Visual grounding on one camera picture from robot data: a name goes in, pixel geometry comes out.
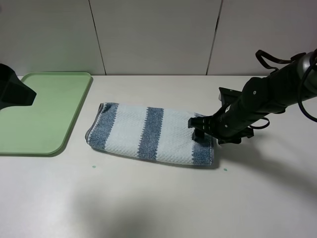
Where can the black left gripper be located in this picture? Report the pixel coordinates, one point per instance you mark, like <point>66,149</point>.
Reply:
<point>13,92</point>

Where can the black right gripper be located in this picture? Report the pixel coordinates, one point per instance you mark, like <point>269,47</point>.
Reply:
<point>228,126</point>

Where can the blue white striped towel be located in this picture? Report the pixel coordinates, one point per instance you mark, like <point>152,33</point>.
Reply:
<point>147,133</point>

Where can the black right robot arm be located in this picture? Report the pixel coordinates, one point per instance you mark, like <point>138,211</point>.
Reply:
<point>291,82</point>

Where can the green plastic tray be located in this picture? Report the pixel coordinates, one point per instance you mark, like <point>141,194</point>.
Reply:
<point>44,127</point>

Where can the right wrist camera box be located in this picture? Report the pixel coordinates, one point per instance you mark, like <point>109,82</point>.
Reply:
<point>228,96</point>

